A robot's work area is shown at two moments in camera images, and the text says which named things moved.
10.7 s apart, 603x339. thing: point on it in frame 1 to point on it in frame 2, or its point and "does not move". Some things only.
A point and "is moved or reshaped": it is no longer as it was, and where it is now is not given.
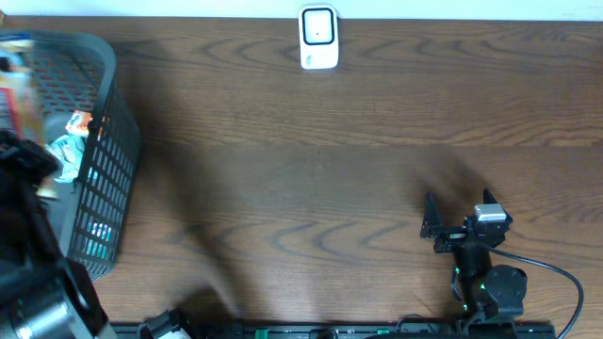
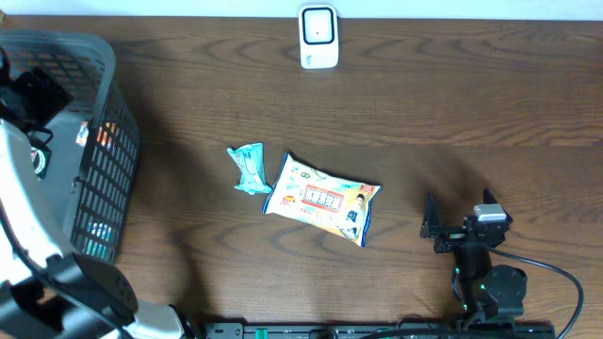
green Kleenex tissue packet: x=99 y=239 does not move
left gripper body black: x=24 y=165 to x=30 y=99
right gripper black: x=431 y=226 does not move
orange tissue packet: x=79 y=121 to x=82 y=137
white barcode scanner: x=318 y=37 does not move
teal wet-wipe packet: x=70 y=150 to x=251 y=161
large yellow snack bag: x=20 y=106 is moved or reshaped
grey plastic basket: x=78 y=73 does not move
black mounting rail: x=335 y=330 does not move
